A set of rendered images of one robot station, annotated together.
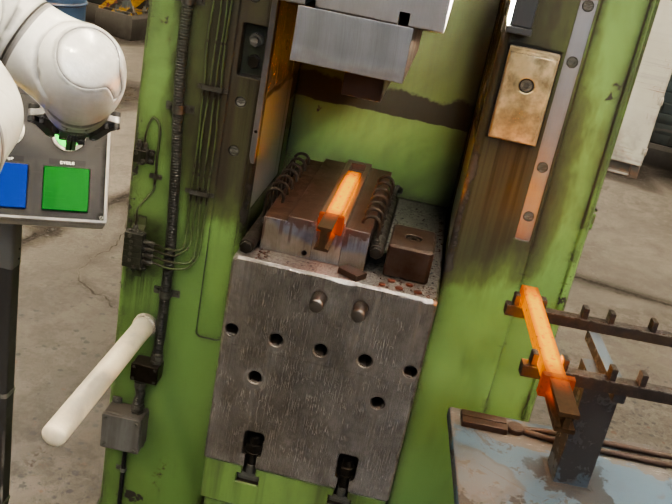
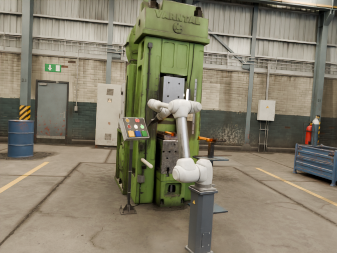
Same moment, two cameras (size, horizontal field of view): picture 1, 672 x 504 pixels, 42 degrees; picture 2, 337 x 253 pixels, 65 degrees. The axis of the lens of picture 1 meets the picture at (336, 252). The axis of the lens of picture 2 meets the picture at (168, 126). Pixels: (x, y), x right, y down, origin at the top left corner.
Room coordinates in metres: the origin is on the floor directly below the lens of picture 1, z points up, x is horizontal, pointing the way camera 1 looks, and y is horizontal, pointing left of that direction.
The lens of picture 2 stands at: (-1.77, 1.54, 1.29)
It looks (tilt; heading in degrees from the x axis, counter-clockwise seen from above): 3 degrees down; 336
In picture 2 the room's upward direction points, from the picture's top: 3 degrees clockwise
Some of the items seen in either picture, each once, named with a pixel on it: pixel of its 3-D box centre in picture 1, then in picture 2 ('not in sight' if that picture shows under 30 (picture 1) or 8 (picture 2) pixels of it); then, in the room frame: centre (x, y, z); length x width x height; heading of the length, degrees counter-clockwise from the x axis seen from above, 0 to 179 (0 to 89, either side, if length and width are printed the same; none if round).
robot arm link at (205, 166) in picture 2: not in sight; (203, 170); (0.31, 0.24, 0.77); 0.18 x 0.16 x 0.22; 96
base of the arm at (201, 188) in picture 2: not in sight; (204, 185); (0.31, 0.21, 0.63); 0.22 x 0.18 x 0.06; 94
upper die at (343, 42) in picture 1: (365, 30); not in sight; (1.71, 0.03, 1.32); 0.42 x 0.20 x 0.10; 175
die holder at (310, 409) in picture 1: (336, 321); (168, 153); (1.71, -0.03, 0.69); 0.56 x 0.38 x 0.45; 175
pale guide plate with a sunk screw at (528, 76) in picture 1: (523, 96); (189, 115); (1.60, -0.28, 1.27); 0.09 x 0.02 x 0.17; 85
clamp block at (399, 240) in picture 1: (410, 253); not in sight; (1.54, -0.14, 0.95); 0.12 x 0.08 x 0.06; 175
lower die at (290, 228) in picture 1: (332, 204); (166, 135); (1.71, 0.03, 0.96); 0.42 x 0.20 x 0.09; 175
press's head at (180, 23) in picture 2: not in sight; (171, 23); (1.87, -0.03, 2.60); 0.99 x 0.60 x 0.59; 85
